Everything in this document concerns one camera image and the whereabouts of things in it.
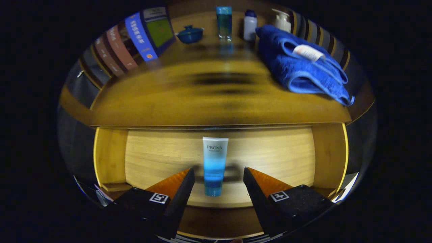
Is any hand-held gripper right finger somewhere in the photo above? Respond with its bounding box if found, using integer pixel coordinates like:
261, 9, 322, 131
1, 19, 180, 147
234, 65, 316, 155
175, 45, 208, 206
244, 167, 334, 237

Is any blue cosmetic tube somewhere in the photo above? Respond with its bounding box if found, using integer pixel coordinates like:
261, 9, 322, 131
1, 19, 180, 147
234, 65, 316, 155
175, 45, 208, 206
202, 137, 229, 197

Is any teal glass bottle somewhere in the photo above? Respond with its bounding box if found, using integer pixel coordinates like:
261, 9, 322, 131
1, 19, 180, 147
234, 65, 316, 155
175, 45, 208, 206
216, 6, 233, 42

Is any white bottle with blue cap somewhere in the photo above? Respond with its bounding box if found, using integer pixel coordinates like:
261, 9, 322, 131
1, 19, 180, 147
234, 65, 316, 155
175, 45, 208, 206
243, 9, 258, 42

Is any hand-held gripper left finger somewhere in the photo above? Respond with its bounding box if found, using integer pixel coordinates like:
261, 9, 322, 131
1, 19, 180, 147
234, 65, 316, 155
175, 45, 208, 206
101, 168, 195, 240

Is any wooden cabinet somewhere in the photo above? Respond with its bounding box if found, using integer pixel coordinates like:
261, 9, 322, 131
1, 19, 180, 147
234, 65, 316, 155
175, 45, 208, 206
57, 0, 377, 127

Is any wooden countertop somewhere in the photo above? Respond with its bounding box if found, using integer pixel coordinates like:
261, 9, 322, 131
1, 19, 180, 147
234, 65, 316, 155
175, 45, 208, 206
59, 7, 376, 127

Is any small blue lidded bowl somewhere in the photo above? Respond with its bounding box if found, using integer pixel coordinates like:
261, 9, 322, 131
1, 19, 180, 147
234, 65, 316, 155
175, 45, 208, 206
175, 25, 205, 44

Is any white pump bottle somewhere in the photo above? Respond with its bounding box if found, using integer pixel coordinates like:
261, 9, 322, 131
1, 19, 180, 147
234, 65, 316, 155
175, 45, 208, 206
272, 8, 292, 33

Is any blue folded towel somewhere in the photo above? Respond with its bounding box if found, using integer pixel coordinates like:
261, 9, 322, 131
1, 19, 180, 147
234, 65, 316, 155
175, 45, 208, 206
255, 25, 355, 107

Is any blue book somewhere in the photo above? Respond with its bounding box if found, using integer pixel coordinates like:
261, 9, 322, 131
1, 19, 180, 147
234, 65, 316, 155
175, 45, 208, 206
125, 7, 176, 62

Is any brown book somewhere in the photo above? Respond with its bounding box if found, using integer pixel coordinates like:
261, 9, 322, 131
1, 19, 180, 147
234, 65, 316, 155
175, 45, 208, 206
106, 25, 138, 71
94, 35, 125, 77

